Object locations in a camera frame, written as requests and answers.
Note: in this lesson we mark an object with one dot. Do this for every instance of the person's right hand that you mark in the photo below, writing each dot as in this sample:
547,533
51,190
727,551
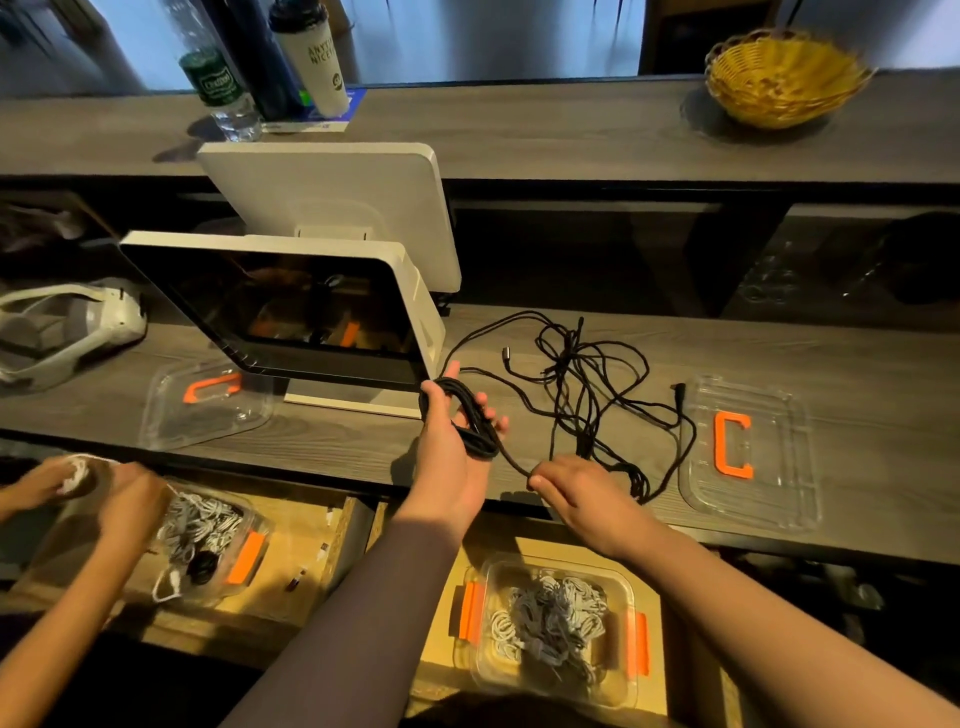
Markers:
593,507

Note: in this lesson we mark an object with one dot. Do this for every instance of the person's left hand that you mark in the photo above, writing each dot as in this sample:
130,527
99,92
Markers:
443,477

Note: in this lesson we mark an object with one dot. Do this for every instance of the clear container drawer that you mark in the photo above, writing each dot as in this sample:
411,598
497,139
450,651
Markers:
248,585
473,675

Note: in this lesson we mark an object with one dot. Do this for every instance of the person's left forearm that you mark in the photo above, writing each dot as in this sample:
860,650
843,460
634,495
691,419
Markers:
353,638

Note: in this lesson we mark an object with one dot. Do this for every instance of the another person's forearm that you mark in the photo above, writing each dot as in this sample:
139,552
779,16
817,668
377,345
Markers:
60,645

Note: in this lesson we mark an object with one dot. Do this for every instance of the person's right forearm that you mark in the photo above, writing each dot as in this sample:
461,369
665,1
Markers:
810,638

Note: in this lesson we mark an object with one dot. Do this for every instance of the wooden drawer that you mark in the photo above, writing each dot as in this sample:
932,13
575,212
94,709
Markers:
330,570
435,600

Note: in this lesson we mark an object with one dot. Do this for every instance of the small white connector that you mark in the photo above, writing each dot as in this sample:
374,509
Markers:
296,578

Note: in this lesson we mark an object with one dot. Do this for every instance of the white touchscreen monitor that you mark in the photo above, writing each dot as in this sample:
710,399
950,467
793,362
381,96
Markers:
270,308

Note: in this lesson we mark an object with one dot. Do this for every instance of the white customer display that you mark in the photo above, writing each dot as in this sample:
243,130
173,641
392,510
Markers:
338,210

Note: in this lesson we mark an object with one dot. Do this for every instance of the grey wooden bar counter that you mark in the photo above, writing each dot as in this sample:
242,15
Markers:
525,135

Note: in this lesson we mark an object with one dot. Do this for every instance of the white headset device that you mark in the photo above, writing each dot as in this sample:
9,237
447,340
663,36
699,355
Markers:
113,315

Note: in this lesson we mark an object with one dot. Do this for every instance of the blue white notebook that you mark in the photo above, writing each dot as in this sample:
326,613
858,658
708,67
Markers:
348,108

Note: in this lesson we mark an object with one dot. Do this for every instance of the white paper coffee cup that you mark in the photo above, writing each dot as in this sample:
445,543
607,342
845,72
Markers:
312,60

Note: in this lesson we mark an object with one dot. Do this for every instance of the clear plastic water bottle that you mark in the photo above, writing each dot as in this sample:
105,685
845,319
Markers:
218,75

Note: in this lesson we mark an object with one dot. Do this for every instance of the black thermos bottle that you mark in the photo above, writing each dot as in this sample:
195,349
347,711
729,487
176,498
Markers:
258,53

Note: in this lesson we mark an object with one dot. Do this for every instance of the yellow woven basket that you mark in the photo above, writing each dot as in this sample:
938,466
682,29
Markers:
785,78

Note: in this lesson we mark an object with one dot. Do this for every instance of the brown wooden chair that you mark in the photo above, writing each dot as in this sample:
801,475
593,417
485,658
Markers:
705,30

